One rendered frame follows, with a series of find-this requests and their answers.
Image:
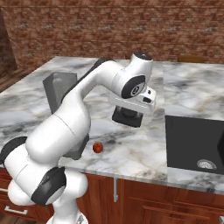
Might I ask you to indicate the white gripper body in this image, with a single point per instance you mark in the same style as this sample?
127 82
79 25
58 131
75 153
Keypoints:
131 104

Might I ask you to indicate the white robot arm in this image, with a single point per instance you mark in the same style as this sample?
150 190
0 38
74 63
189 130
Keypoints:
67 122

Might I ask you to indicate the red apple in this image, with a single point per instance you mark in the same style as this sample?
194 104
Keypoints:
98 147

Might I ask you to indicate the grey blender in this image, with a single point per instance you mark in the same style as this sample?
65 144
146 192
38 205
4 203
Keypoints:
59 86

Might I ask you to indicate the black sink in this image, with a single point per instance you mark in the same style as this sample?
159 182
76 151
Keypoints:
189 143

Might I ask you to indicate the brown wooden cupboard door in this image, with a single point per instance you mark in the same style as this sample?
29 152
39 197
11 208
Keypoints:
175 204
97 201

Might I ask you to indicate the brown wooden drawer front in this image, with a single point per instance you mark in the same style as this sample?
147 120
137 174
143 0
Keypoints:
26 214

